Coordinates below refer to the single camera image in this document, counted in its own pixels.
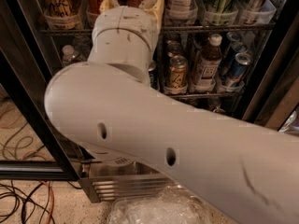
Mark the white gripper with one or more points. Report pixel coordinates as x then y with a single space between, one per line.
129 19

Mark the rear clear water bottle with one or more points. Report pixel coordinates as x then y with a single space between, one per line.
83 44

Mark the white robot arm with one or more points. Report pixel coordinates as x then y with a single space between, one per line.
108 106

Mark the open glass fridge door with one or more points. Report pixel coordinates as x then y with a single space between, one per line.
28 60

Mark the yellow scribbled drink can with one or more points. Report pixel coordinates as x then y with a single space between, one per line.
62 14

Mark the crumpled clear plastic bag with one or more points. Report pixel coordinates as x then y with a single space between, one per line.
170 206

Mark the brown tea bottle white cap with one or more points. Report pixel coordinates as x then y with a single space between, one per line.
209 61

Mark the stainless fridge base grille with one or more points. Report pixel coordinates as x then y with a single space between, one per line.
103 183

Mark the orange LaCroix can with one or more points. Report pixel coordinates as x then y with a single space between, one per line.
177 72

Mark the middle blue energy can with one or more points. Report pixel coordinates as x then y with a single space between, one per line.
235 48

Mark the front clear water bottle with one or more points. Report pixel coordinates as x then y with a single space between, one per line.
71 55

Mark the front blue energy can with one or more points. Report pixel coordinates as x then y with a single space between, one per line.
238 69

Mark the wire shelf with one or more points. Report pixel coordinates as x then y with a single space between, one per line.
204 95
173 29

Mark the clear water bottle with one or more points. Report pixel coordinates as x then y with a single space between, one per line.
71 55
83 44

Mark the middle wire shelf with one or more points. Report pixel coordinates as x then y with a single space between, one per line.
204 95

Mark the blue energy can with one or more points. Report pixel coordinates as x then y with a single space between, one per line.
238 69
235 48

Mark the top wire shelf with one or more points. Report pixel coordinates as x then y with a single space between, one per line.
173 29

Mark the blue Pepsi can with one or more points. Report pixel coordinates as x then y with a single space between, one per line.
153 74

